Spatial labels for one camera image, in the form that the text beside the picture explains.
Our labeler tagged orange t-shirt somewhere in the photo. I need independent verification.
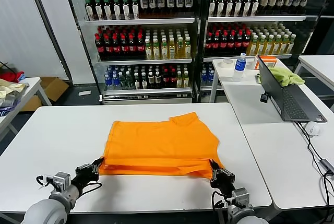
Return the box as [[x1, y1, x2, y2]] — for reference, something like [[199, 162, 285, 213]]
[[100, 111, 225, 180]]

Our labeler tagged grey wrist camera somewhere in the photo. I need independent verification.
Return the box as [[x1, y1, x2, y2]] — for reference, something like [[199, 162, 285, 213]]
[[43, 171, 71, 192], [231, 187, 251, 206]]

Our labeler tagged blue striped cloth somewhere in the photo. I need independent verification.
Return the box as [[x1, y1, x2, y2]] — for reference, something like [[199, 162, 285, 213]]
[[0, 105, 16, 117]]

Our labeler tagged clear water bottle blue label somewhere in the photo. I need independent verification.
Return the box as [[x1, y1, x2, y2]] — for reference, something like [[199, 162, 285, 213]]
[[232, 53, 247, 82]]

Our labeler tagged white computer mouse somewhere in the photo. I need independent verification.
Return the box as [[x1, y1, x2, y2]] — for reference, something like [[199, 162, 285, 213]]
[[304, 121, 321, 137]]

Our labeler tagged black hub cable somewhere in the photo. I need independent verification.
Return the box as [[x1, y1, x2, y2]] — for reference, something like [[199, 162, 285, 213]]
[[323, 173, 334, 206]]

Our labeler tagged white metal-leg table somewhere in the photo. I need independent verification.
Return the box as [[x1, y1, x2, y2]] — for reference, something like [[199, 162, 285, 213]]
[[0, 77, 52, 141], [211, 58, 290, 103], [298, 55, 334, 93]]

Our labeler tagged orange box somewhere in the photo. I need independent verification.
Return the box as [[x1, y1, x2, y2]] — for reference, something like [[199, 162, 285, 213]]
[[255, 55, 277, 70]]

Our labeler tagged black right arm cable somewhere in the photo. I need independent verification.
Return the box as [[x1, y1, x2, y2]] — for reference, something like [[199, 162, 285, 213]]
[[211, 190, 228, 213]]

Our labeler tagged metal drinks shelf rack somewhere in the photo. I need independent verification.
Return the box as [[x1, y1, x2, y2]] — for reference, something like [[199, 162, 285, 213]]
[[201, 0, 327, 104], [61, 0, 204, 105]]

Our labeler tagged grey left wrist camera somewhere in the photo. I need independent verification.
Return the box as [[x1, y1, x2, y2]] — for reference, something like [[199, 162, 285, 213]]
[[43, 171, 71, 192]]

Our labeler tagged green cloth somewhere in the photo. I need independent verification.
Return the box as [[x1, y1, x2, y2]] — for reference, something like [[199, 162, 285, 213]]
[[255, 67, 305, 88]]

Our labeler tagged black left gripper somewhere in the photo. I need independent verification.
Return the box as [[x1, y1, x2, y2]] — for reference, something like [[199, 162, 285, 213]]
[[70, 157, 106, 196]]

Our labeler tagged beige cloth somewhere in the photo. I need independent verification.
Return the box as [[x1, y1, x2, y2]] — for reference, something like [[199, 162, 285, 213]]
[[0, 79, 29, 99]]

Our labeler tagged dark bottle black white label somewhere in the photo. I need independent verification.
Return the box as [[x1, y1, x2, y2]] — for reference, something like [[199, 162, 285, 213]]
[[148, 0, 158, 18], [166, 0, 175, 18], [184, 0, 193, 18], [175, 0, 184, 18], [157, 0, 166, 18], [140, 0, 149, 18]]

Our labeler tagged dark grey laptop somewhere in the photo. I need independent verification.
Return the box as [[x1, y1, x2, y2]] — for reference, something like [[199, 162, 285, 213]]
[[256, 54, 328, 123]]

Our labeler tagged grey cloth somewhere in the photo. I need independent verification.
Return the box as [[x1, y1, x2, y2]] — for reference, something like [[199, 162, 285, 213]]
[[0, 90, 23, 109]]

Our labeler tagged black laptop cable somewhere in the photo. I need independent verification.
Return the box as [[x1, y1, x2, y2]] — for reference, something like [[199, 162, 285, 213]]
[[294, 121, 326, 162]]

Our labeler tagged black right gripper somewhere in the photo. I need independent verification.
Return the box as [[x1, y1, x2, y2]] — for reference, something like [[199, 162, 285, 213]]
[[209, 159, 236, 193]]

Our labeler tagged cardboard box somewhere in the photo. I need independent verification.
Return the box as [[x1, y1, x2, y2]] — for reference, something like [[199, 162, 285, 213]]
[[19, 77, 70, 112]]

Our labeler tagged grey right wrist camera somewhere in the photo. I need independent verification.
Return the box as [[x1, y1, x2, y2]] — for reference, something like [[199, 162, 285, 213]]
[[231, 187, 251, 206]]

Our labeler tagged red cloth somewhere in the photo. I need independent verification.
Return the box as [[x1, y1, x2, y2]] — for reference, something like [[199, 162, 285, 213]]
[[0, 71, 26, 83]]

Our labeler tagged grey usb hub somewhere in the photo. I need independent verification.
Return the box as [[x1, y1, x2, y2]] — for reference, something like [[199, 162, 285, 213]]
[[318, 158, 334, 175]]

